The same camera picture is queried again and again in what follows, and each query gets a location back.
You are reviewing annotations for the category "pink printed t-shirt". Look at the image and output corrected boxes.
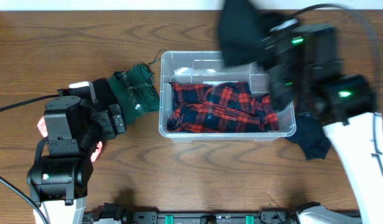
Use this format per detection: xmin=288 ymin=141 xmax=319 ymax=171
xmin=37 ymin=117 xmax=103 ymax=162

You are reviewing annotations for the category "dark navy garment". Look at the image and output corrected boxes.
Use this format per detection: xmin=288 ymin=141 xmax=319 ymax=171
xmin=286 ymin=115 xmax=331 ymax=160

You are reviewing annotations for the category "red plaid flannel shirt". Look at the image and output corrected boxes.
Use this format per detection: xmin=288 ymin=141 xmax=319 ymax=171
xmin=167 ymin=82 xmax=280 ymax=133

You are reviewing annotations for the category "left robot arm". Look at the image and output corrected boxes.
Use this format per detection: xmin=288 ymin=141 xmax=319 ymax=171
xmin=27 ymin=96 xmax=126 ymax=223

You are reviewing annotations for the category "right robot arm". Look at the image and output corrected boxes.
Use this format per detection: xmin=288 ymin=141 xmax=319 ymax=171
xmin=264 ymin=14 xmax=383 ymax=223

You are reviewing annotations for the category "black taped folded garment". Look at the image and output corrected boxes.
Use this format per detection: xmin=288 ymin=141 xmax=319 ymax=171
xmin=92 ymin=78 xmax=118 ymax=112

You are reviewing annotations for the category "green folded garment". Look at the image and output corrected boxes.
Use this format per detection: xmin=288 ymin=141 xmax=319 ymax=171
xmin=108 ymin=49 xmax=166 ymax=124

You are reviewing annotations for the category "clear plastic storage bin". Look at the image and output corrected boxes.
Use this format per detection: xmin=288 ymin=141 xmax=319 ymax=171
xmin=159 ymin=50 xmax=297 ymax=142

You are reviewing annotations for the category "black mounting rail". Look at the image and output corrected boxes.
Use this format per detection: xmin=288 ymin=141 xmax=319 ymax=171
xmin=81 ymin=202 xmax=362 ymax=224

